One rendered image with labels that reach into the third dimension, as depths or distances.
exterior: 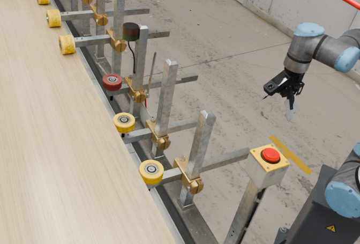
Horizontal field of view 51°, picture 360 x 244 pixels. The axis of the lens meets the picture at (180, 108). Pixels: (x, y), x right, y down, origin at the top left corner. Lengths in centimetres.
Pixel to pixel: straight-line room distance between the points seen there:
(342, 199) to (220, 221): 93
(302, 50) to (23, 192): 99
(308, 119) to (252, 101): 47
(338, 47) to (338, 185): 50
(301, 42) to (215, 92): 188
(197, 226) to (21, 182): 60
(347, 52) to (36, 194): 105
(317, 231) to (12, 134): 135
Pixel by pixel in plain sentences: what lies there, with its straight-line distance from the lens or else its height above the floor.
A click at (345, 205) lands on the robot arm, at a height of 78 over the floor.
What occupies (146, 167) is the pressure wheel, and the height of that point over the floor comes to 90.
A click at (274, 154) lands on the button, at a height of 123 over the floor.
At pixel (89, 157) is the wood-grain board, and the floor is 90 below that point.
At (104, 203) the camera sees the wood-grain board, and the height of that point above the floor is 90.
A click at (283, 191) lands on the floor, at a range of 256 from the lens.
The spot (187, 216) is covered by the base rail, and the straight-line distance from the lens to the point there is 138.
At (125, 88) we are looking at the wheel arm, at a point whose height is 86.
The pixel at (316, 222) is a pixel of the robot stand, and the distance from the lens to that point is 186.
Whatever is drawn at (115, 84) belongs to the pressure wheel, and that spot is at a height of 91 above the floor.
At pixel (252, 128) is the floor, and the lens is 292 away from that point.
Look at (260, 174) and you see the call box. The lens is 90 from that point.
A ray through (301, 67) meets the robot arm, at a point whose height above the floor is 117.
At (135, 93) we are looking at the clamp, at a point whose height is 87.
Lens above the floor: 182
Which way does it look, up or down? 39 degrees down
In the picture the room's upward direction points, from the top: 11 degrees clockwise
